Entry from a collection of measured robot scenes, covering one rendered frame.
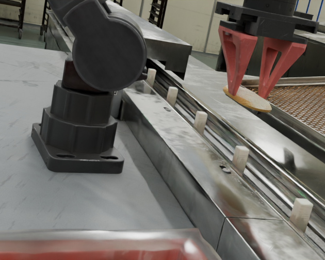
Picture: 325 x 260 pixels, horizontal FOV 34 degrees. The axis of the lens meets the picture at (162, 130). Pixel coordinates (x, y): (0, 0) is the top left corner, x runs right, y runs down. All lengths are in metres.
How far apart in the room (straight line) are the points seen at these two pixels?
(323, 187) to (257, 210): 0.26
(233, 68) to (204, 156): 0.11
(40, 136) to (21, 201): 0.15
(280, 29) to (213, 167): 0.17
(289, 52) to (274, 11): 0.05
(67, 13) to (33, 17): 7.06
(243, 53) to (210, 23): 7.57
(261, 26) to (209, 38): 7.61
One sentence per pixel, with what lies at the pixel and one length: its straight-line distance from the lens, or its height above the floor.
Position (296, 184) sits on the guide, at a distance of 0.58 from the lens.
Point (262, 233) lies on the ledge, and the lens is 0.44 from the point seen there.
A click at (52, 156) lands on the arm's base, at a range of 0.57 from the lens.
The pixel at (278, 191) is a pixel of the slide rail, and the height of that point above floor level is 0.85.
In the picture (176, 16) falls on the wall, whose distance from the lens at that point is 7.96.
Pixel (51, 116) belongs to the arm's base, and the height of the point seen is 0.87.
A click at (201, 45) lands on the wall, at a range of 8.16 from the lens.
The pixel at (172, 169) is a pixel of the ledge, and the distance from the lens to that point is 0.57.
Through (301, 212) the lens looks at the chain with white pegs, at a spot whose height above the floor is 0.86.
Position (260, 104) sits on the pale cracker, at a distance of 0.59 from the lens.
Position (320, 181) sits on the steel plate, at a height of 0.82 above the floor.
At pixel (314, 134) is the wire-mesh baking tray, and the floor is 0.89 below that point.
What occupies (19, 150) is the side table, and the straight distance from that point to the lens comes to 0.62.
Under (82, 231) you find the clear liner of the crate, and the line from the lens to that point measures 0.25.
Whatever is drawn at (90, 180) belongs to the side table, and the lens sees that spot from 0.57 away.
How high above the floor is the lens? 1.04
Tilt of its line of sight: 16 degrees down
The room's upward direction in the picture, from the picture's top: 12 degrees clockwise
